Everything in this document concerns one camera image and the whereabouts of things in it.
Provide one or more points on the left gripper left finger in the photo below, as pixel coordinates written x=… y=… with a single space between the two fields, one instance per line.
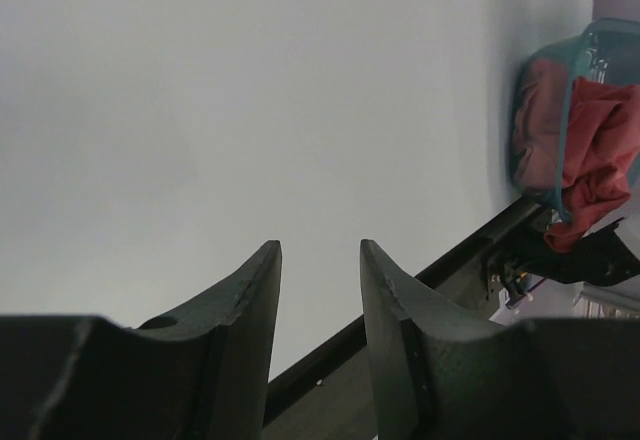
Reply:
x=197 y=371

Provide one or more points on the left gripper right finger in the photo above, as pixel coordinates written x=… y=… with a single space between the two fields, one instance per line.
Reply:
x=570 y=378

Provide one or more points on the crumpled pink t-shirt in basin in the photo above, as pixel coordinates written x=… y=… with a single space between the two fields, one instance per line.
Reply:
x=602 y=144

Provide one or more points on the teal plastic basin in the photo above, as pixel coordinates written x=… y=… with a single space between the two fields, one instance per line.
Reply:
x=606 y=52

